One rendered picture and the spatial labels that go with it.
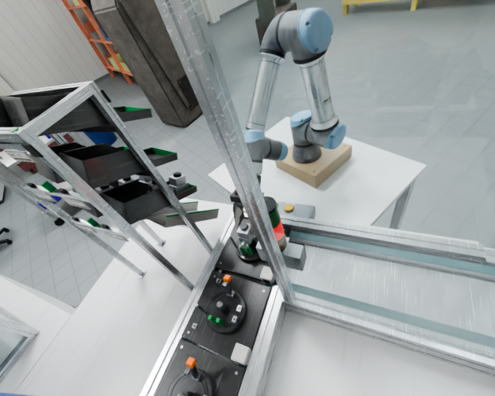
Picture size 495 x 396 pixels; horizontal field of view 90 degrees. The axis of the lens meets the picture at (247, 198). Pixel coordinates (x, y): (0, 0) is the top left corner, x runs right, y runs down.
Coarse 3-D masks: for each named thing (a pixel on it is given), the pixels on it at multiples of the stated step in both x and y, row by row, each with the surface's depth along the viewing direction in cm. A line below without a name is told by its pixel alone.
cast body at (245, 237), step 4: (240, 224) 88; (244, 224) 87; (248, 224) 88; (240, 228) 87; (244, 228) 86; (248, 228) 87; (236, 232) 87; (240, 232) 87; (244, 232) 86; (248, 232) 86; (240, 236) 89; (244, 236) 88; (248, 236) 87; (252, 236) 90; (240, 240) 90; (244, 240) 89; (248, 240) 88; (244, 244) 89
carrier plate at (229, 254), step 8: (232, 232) 104; (224, 248) 100; (232, 248) 99; (224, 256) 97; (232, 256) 97; (216, 264) 96; (224, 264) 95; (232, 264) 94; (240, 264) 93; (248, 264) 92; (256, 264) 92; (264, 264) 91; (232, 272) 93; (240, 272) 91; (248, 272) 90; (256, 272) 90
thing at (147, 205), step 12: (108, 192) 79; (120, 192) 82; (132, 192) 86; (144, 192) 89; (156, 192) 79; (192, 192) 92; (120, 204) 72; (132, 204) 73; (144, 204) 76; (156, 204) 80; (168, 204) 84; (132, 216) 74; (144, 216) 77
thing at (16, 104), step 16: (0, 96) 54; (16, 96) 56; (32, 96) 58; (48, 96) 51; (64, 96) 53; (16, 112) 52; (32, 112) 49; (80, 112) 56; (96, 112) 59; (128, 112) 65; (144, 112) 69; (48, 128) 52; (64, 128) 54; (80, 128) 57
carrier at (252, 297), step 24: (216, 288) 89; (240, 288) 87; (264, 288) 85; (192, 312) 86; (216, 312) 82; (240, 312) 79; (264, 312) 81; (192, 336) 81; (216, 336) 79; (240, 336) 77; (240, 360) 71
